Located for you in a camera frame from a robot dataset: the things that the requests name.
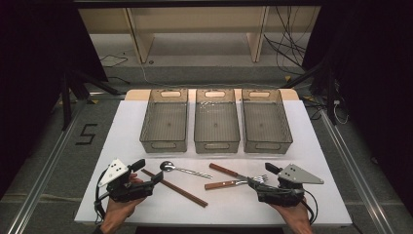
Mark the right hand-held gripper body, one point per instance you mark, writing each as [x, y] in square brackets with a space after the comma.
[279, 195]

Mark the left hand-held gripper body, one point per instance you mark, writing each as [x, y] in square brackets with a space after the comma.
[130, 191]

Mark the silver metal spoon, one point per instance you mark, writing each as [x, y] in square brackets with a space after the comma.
[167, 166]

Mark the grey transparent plastic bin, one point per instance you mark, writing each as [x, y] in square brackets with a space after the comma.
[165, 126]
[216, 126]
[266, 126]

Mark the person's left hand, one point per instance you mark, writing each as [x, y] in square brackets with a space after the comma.
[120, 213]

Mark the person's right hand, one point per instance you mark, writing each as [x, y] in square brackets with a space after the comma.
[293, 216]

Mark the white table mat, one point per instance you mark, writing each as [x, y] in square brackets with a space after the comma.
[227, 209]

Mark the black metal stand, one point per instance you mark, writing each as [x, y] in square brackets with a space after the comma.
[331, 97]
[66, 104]

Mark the beige wooden shelf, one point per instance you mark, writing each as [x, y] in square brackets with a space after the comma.
[139, 39]

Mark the black curtain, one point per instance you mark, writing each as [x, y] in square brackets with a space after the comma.
[373, 65]
[32, 65]

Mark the black metal beam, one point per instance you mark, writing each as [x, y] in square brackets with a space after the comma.
[195, 3]

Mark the aluminium floor rail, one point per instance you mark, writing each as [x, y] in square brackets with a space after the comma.
[357, 175]
[45, 175]

